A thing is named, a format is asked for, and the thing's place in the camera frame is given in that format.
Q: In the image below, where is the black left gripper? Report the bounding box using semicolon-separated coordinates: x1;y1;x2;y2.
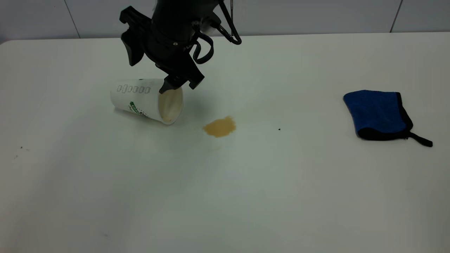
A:
120;0;220;94

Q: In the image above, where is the white paper coffee cup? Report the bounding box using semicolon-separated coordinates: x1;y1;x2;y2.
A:
110;79;184;125

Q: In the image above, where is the blue microfiber cloth black trim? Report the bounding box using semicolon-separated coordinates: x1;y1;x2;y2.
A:
343;90;433;148

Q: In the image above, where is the brown coffee spill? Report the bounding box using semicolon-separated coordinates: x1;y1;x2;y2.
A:
203;116;236;138

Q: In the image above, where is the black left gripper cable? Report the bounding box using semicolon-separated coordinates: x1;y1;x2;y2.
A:
192;21;215;65

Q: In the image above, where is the black cable with carabiner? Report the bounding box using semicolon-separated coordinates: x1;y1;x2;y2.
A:
210;0;243;45

